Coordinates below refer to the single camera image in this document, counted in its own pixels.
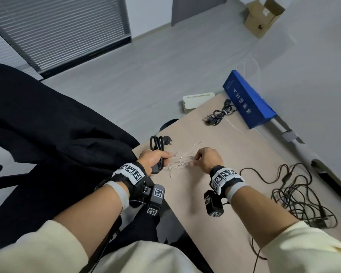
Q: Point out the person's right hand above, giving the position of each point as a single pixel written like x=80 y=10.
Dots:
x=210 y=159

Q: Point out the person's left hand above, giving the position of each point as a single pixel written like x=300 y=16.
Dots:
x=153 y=157

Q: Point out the person's left forearm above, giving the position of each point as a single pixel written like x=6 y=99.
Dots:
x=82 y=221

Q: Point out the person's right forearm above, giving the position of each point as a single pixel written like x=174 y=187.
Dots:
x=267 y=218

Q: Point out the person's cream sweater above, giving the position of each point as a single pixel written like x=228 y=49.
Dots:
x=147 y=258

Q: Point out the light wooden table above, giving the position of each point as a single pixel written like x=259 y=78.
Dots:
x=238 y=150

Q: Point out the black office chair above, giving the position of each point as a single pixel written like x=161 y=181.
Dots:
x=169 y=123

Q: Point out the grey right wristband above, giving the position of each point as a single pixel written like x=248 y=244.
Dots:
x=235 y=193

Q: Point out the grey wristband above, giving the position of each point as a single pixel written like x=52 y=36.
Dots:
x=235 y=193
x=118 y=193

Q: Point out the grey left wristband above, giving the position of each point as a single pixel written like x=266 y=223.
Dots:
x=118 y=193

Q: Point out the blue triangular box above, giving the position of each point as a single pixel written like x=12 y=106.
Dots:
x=250 y=102

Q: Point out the grey desk clamp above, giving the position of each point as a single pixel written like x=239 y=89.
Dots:
x=291 y=136

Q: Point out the open cardboard box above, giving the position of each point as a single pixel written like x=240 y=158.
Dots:
x=258 y=19

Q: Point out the grey door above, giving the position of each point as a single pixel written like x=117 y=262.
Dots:
x=196 y=8

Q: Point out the grey window blinds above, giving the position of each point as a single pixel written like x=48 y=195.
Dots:
x=59 y=31

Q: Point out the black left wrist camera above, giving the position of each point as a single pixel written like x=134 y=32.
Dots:
x=156 y=199

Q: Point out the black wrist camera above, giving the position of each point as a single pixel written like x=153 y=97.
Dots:
x=213 y=204
x=156 y=199

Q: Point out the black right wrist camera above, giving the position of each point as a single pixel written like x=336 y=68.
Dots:
x=213 y=204

